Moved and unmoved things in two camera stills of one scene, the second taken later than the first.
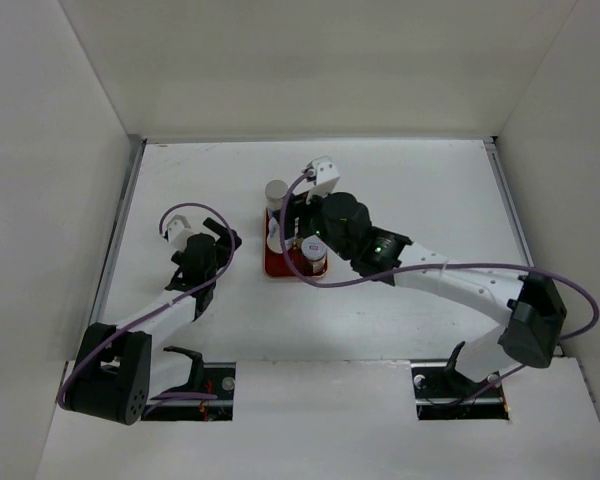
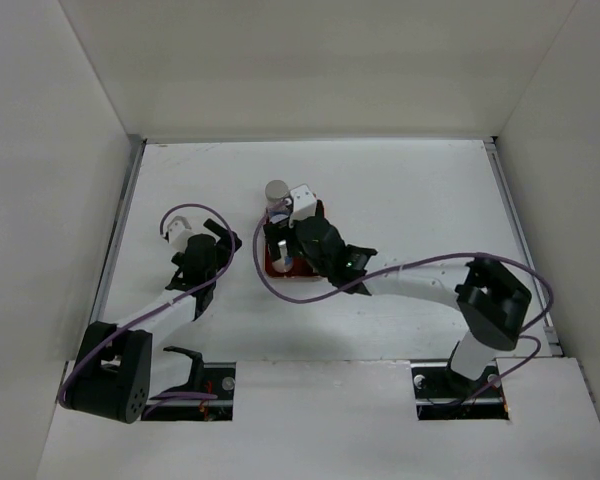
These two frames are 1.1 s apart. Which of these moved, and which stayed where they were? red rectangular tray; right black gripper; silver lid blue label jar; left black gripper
Moved: right black gripper
Stayed: left black gripper; silver lid blue label jar; red rectangular tray
